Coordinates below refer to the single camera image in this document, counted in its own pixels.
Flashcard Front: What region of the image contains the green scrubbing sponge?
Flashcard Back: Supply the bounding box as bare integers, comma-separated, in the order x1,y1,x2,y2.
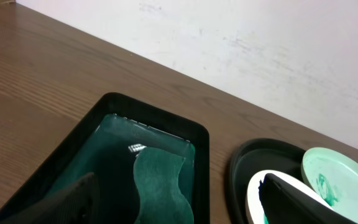
133,147,194,224

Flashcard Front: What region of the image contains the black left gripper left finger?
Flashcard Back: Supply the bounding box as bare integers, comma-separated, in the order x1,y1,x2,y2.
1,172,100,224

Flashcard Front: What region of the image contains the mint green plate rear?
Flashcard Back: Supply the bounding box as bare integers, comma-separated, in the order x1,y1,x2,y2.
301,147,358,223

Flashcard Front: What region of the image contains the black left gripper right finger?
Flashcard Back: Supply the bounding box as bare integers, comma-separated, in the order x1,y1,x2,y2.
259,173,355,224

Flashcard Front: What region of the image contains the white plate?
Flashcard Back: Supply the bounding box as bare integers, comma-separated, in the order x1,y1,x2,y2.
245,170,332,224

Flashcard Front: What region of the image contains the black rectangular water tray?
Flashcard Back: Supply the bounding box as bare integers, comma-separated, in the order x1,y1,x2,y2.
0,93,210,223

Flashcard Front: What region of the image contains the black round tray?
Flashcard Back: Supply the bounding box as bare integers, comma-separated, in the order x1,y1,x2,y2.
224,138,305,224

